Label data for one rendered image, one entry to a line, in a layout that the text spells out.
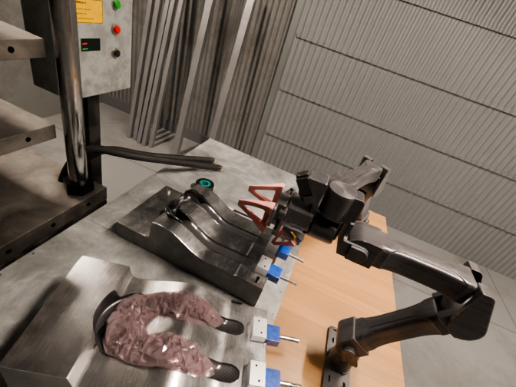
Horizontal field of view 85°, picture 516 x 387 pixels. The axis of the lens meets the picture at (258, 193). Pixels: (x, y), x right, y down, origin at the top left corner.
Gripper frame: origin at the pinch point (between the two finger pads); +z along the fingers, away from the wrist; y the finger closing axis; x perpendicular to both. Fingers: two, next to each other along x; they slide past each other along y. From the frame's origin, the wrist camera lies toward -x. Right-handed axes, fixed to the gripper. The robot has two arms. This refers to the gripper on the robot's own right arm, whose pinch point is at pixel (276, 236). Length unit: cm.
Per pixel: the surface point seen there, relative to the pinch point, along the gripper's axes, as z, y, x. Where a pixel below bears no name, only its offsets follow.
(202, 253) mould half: 15.2, 14.1, -11.8
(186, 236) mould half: 16.0, 13.6, -18.7
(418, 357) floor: 23, -69, 143
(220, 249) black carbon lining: 13.7, 8.5, -8.4
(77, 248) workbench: 40, 26, -36
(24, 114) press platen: 37, 10, -80
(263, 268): 3.0, 11.4, 2.4
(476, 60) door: -102, -203, 30
